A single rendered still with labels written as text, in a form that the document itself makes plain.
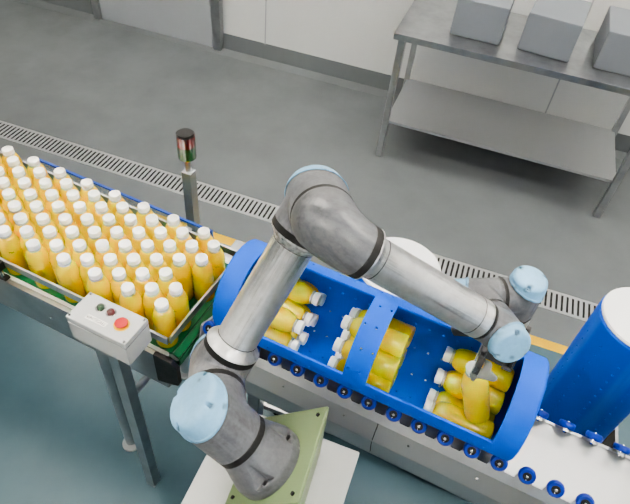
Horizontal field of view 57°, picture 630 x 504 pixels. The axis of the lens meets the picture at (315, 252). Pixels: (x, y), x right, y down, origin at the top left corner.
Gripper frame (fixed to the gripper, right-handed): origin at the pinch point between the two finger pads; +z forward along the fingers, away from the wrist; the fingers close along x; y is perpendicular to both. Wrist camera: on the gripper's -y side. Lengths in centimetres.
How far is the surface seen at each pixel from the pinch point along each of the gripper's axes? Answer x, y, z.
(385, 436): -7.9, -14.0, 35.0
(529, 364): 7.7, 12.2, -0.4
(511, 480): -6.4, 20.7, 30.2
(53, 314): -18, -127, 38
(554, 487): -5.5, 30.3, 25.7
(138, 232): 8, -109, 14
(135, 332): -24, -85, 12
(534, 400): -1.0, 15.5, 0.7
